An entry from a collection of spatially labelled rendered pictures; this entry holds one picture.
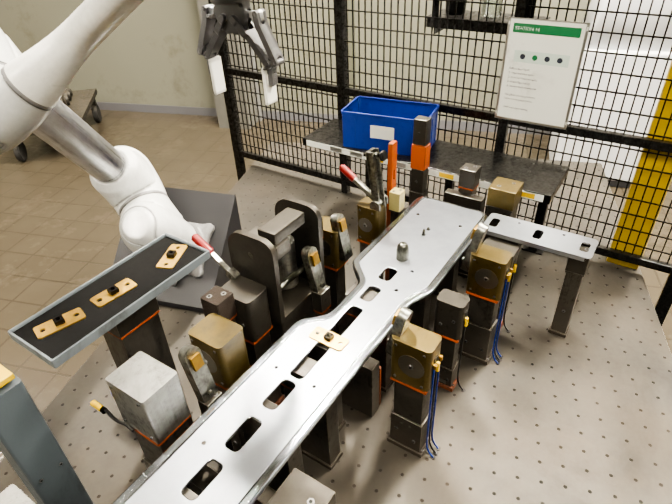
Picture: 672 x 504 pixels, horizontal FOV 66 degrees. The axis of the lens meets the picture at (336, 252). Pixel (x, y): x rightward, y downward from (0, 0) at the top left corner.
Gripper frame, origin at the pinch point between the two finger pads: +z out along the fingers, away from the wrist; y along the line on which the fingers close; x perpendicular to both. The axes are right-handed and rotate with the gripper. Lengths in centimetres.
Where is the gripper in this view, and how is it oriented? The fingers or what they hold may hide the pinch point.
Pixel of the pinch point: (244, 92)
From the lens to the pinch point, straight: 108.8
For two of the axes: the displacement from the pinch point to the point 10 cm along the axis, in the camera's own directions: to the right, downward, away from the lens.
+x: 5.5, -5.0, 6.7
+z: 0.4, 8.1, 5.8
